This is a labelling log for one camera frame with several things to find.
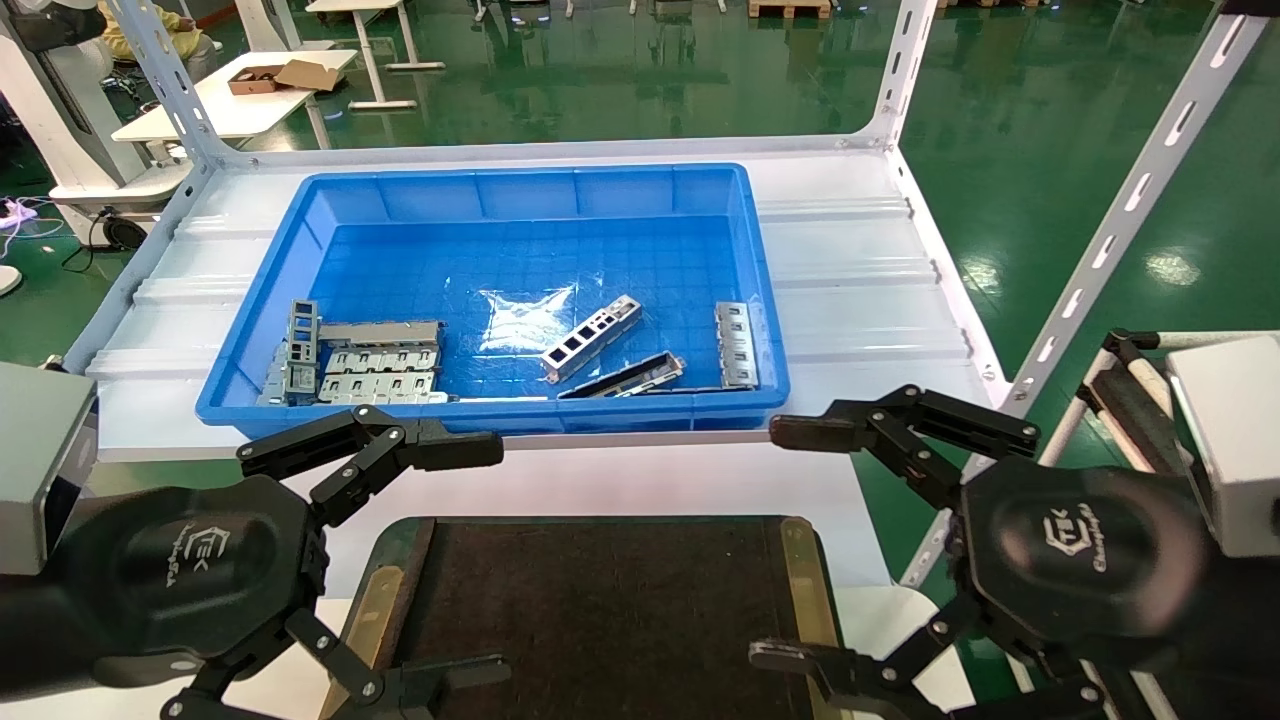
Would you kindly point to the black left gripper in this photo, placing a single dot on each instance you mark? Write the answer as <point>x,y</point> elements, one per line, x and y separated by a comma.
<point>190,565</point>

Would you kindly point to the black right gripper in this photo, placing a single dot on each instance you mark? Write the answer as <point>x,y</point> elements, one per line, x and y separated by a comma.
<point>1080,555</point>

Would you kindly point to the silver perforated metal part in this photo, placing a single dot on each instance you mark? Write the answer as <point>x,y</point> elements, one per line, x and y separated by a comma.
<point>590,338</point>

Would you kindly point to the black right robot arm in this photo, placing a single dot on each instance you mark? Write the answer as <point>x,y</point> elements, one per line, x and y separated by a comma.
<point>1230,640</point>

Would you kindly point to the silver slotted metal part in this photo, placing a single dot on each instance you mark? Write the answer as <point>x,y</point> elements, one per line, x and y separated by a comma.
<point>380,388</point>
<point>385,360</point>

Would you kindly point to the black container tray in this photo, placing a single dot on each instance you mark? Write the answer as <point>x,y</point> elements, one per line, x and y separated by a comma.
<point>600,620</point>

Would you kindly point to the silver tilted metal part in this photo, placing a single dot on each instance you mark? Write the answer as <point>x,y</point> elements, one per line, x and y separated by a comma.
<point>274,380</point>

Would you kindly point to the silver clip-edged metal part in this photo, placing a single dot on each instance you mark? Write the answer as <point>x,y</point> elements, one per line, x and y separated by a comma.
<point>736,345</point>

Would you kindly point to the dark hollow metal part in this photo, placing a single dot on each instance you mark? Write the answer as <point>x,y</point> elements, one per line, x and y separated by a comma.
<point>625,378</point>

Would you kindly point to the white metal shelf rack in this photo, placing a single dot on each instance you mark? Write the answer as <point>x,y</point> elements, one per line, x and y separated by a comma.
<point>850,300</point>

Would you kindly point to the clear plastic film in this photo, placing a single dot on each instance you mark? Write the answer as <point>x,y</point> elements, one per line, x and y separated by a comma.
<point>525,318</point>

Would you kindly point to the blue plastic bin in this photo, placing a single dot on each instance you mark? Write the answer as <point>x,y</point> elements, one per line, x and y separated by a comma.
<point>520,195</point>

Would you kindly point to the black caster wheel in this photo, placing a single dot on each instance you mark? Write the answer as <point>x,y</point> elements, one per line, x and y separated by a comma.
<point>125,232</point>

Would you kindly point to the open cardboard box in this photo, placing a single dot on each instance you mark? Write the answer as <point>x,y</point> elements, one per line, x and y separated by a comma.
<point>285,77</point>

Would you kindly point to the white narrow table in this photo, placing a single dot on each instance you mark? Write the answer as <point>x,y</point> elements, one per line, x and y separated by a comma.
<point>372,50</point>

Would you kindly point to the wooden pallet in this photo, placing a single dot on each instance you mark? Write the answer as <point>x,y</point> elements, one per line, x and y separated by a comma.
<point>790,8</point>

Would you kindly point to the person in yellow clothes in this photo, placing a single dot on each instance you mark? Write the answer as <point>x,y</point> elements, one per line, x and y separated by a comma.
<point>150,30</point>

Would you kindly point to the white black trolley frame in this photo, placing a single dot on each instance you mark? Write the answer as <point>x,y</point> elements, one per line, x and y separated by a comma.
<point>1125,400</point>

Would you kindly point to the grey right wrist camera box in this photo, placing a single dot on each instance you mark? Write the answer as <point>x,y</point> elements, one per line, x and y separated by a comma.
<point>1235,440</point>

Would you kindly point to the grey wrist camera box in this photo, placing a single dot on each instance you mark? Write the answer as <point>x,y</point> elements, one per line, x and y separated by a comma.
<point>35,460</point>
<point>1235,440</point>

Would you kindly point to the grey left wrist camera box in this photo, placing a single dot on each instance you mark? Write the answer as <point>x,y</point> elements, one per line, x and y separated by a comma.
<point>35,460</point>

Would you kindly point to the white machine pedestal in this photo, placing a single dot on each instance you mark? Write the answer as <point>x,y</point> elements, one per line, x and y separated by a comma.
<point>70,130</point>

